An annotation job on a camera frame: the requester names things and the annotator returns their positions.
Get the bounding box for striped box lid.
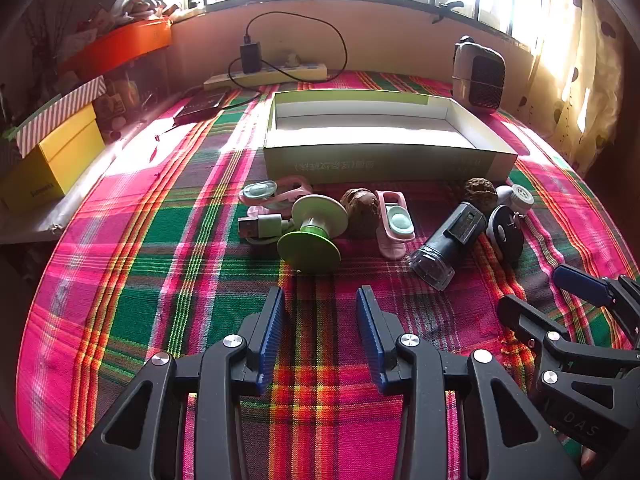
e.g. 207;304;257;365
2;76;108;158

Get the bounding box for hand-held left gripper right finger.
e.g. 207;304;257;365
356;285;583;480

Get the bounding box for black charger adapter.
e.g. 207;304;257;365
240;35;263;75

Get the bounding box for brown walnut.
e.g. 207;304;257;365
461;177;498;206
340;187;381;238

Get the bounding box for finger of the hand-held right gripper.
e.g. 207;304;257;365
552;264;640;350
497;294;640;396

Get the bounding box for cream spotted curtain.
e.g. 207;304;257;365
510;0;626;176

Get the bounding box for white usb cable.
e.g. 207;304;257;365
237;212;296;246

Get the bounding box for pink clip with mint disc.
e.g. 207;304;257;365
239;176;315;216
374;190;417;261

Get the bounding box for pink green plaid tablecloth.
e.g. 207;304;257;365
15;70;640;480

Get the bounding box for dark flat power bank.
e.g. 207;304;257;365
172;87;228;126

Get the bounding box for yellow cardboard box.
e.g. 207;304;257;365
0;102;107;216

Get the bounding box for green white cardboard box tray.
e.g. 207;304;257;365
262;90;518;185

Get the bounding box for dark window handle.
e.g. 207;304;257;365
432;1;468;25

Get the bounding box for black charger cable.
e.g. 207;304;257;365
227;11;349;111

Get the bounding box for black flashlight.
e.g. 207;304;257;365
409;201;488;292

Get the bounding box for cream power strip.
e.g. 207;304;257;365
202;62;328;92

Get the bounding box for small white round device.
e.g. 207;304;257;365
495;184;535;221

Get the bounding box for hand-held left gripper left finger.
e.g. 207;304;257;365
60;286;287;480

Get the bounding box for grey portable heater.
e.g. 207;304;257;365
450;35;506;113

